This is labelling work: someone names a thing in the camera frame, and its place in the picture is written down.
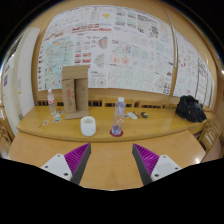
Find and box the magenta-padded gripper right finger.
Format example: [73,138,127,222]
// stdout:
[131,143,183,186]

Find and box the wooden chair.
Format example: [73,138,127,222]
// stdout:
[198,118,224,158]
[0,109,16,158]

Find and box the flat round red coaster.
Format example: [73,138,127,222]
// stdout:
[109,128,124,138]

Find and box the blue-printed wall notice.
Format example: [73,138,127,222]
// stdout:
[2,64,10,88]

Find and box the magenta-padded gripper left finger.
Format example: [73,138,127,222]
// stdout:
[39,142,92,186]

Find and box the clear plastic bottle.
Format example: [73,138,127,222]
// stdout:
[111,96,127,136]

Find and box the black bag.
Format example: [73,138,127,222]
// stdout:
[175,95,208,124]

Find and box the white ceramic mug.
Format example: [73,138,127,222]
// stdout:
[80,115,97,137]

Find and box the narrow printed wall poster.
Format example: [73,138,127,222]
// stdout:
[173,31,214,108]

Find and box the large printed wall poster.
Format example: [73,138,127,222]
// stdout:
[37,4,176,96]

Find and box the small red-labelled water bottle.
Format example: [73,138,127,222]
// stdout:
[47,88,57,116]

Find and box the white remote control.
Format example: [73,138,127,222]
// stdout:
[126,111,138,120]

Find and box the brown cardboard box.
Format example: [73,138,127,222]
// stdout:
[61,64,90,120]

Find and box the row of wooden chairs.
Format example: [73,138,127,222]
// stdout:
[34,96,178,110]

